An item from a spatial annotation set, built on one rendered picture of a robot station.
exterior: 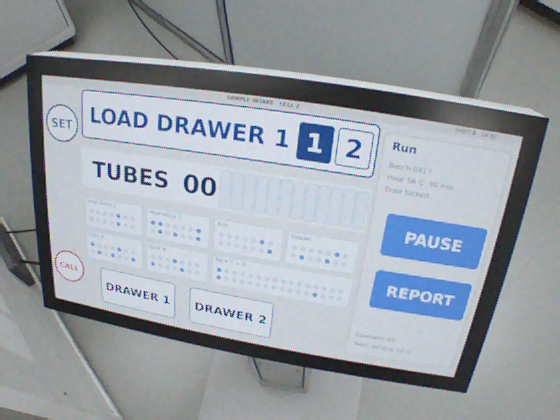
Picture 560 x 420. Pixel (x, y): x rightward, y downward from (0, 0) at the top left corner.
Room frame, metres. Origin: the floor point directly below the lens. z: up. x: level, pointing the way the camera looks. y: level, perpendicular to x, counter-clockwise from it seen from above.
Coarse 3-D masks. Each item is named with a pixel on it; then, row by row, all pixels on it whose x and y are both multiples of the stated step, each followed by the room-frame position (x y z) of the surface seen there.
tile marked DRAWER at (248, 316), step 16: (192, 288) 0.20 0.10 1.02; (192, 304) 0.18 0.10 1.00; (208, 304) 0.18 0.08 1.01; (224, 304) 0.18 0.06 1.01; (240, 304) 0.18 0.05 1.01; (256, 304) 0.17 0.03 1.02; (272, 304) 0.17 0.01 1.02; (192, 320) 0.17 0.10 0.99; (208, 320) 0.17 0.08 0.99; (224, 320) 0.17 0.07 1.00; (240, 320) 0.16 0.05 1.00; (256, 320) 0.16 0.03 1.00; (272, 320) 0.16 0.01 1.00; (256, 336) 0.15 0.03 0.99
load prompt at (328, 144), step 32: (96, 96) 0.35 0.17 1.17; (128, 96) 0.34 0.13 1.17; (160, 96) 0.33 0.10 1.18; (96, 128) 0.33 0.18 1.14; (128, 128) 0.32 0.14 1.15; (160, 128) 0.31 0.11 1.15; (192, 128) 0.31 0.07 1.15; (224, 128) 0.30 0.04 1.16; (256, 128) 0.29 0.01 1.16; (288, 128) 0.29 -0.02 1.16; (320, 128) 0.28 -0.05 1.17; (352, 128) 0.28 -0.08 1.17; (256, 160) 0.27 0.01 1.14; (288, 160) 0.27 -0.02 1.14; (320, 160) 0.26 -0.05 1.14; (352, 160) 0.26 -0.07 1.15
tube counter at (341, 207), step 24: (192, 168) 0.28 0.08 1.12; (216, 168) 0.28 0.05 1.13; (192, 192) 0.27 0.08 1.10; (216, 192) 0.26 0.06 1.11; (240, 192) 0.26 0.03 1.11; (264, 192) 0.25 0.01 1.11; (288, 192) 0.25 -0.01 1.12; (312, 192) 0.25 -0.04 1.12; (336, 192) 0.24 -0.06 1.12; (360, 192) 0.24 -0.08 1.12; (264, 216) 0.24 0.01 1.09; (288, 216) 0.23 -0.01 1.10; (312, 216) 0.23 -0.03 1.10; (336, 216) 0.23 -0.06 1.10; (360, 216) 0.22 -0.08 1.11
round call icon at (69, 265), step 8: (56, 248) 0.25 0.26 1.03; (56, 256) 0.25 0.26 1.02; (64, 256) 0.25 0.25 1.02; (72, 256) 0.24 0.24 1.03; (80, 256) 0.24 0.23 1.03; (56, 264) 0.24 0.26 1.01; (64, 264) 0.24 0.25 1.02; (72, 264) 0.24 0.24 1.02; (80, 264) 0.24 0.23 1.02; (56, 272) 0.23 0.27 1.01; (64, 272) 0.23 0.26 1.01; (72, 272) 0.23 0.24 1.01; (80, 272) 0.23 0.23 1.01; (64, 280) 0.23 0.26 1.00; (72, 280) 0.22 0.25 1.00; (80, 280) 0.22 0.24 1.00
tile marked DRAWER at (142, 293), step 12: (108, 276) 0.22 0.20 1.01; (120, 276) 0.22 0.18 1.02; (132, 276) 0.22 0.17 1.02; (144, 276) 0.21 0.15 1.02; (108, 288) 0.21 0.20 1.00; (120, 288) 0.21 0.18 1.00; (132, 288) 0.21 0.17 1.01; (144, 288) 0.20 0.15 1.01; (156, 288) 0.20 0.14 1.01; (168, 288) 0.20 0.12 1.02; (108, 300) 0.20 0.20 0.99; (120, 300) 0.20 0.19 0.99; (132, 300) 0.20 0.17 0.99; (144, 300) 0.20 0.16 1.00; (156, 300) 0.19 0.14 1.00; (168, 300) 0.19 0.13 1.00; (156, 312) 0.18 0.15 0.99; (168, 312) 0.18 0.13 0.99
